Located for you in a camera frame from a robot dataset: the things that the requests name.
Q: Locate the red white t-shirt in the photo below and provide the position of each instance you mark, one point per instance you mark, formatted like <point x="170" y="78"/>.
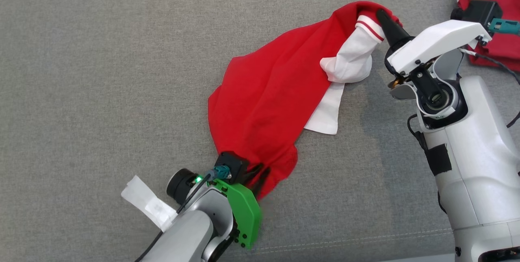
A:
<point x="264" y="99"/>

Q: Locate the white paper sheet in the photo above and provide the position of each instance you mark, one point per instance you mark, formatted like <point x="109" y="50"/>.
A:
<point x="142" y="197"/>

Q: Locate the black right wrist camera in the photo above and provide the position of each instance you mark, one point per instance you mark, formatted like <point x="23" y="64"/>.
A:
<point x="479" y="10"/>

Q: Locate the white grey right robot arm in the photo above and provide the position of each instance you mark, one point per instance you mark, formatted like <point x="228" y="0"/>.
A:
<point x="475" y="152"/>

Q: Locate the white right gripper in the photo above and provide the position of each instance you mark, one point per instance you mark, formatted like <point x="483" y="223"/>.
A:
<point x="438" y="40"/>

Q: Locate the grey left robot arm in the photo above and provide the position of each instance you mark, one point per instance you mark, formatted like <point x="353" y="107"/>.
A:
<point x="191" y="233"/>

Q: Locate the red Bulls 23 shorts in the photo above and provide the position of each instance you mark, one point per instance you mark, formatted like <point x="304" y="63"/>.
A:
<point x="510" y="4"/>

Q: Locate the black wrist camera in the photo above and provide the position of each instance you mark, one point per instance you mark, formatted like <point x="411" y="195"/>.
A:
<point x="231" y="164"/>
<point x="479" y="10"/>

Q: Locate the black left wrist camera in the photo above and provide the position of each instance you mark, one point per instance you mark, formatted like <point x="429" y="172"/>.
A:
<point x="231" y="164"/>

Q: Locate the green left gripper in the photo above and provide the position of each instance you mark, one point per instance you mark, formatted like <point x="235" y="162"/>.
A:
<point x="245" y="213"/>

